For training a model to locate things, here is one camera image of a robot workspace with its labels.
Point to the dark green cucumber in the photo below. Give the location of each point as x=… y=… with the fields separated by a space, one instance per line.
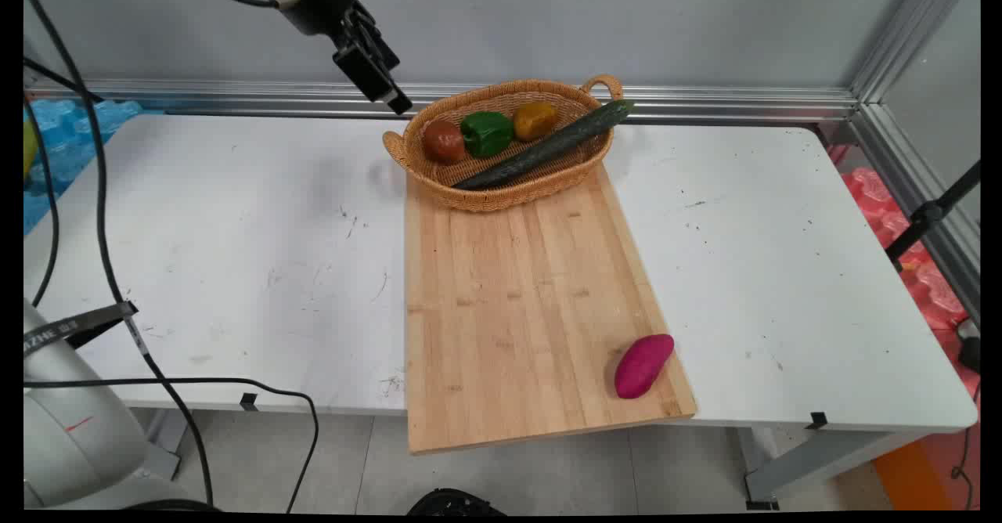
x=540 y=149

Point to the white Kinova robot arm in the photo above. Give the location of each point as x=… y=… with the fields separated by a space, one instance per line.
x=70 y=429

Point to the red brown tomato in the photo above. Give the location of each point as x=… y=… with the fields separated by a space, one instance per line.
x=444 y=142

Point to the green bell pepper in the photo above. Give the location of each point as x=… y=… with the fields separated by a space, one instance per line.
x=486 y=132

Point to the yellow bell pepper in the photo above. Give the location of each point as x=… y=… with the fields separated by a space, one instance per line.
x=535 y=120

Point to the woven wicker basket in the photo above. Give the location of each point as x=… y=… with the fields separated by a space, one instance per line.
x=501 y=182

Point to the bamboo cutting board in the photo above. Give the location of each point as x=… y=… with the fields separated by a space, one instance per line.
x=524 y=304

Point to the blue foam mat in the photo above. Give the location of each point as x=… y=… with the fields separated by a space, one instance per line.
x=66 y=147

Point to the yellow green object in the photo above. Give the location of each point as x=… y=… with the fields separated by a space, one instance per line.
x=29 y=147

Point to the black table edge clip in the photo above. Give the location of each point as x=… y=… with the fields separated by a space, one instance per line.
x=816 y=420
x=249 y=402

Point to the purple sweet potato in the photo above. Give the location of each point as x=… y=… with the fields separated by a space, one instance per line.
x=643 y=365

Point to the black round object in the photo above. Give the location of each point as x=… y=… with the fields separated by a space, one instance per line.
x=454 y=503

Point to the black tripod stand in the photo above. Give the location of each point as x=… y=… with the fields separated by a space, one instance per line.
x=928 y=214

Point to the red foam mat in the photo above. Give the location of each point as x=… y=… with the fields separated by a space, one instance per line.
x=924 y=272

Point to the grey table leg with foot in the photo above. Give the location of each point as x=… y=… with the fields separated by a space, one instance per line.
x=814 y=464

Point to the black power adapter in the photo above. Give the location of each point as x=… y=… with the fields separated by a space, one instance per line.
x=971 y=351

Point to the long aluminium frame rail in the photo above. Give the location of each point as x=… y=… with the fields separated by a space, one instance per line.
x=704 y=100

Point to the aluminium corner frame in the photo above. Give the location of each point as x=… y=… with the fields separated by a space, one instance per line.
x=908 y=45

